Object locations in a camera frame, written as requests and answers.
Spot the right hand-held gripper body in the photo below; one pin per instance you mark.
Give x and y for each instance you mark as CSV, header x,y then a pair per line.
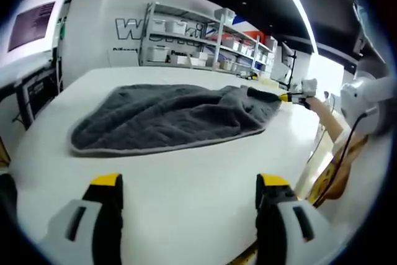
x,y
309,86

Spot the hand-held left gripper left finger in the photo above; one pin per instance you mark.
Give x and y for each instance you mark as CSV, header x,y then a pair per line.
x,y
107,215

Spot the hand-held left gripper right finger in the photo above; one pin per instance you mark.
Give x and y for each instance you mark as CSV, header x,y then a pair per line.
x,y
268,215

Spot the grey towel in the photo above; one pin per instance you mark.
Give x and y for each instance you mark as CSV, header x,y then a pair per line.
x,y
161,119

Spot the pale plastic containers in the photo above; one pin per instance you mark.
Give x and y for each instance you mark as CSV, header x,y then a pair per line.
x,y
268,81

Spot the black monitor on stand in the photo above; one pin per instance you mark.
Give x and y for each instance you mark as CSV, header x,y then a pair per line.
x,y
286,55

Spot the white worn chest device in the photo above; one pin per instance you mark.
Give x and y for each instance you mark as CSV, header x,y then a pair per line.
x,y
356,97

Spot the grey metal shelving rack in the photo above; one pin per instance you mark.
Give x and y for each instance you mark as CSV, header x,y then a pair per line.
x,y
218,44

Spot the white table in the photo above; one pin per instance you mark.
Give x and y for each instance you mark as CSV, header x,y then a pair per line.
x,y
189,203

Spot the black chair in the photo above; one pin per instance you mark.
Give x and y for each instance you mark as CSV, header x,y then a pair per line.
x,y
7,196

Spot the group of white storage boxes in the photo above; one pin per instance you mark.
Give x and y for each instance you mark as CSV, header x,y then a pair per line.
x,y
159,54

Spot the white standing desk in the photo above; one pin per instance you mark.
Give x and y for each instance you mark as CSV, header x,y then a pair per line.
x,y
18,72

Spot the white lettered partition panel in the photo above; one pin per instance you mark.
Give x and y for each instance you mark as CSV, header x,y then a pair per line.
x,y
93,35

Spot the green hanging item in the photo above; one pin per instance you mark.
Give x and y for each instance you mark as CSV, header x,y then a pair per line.
x,y
63,30

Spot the large display screen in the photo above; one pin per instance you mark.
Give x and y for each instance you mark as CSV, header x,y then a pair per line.
x,y
31,26

